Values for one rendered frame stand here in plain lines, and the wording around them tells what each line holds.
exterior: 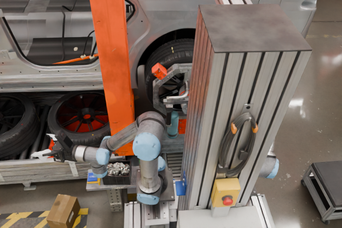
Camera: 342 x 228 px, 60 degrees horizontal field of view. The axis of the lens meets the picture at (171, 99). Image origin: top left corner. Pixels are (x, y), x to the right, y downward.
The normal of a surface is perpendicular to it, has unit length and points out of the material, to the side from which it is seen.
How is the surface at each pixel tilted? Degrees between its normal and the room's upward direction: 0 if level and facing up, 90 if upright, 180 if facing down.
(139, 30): 90
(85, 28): 55
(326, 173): 0
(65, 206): 0
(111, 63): 90
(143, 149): 83
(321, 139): 0
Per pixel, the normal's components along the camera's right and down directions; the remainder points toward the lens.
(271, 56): 0.09, 0.69
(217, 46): 0.04, -0.73
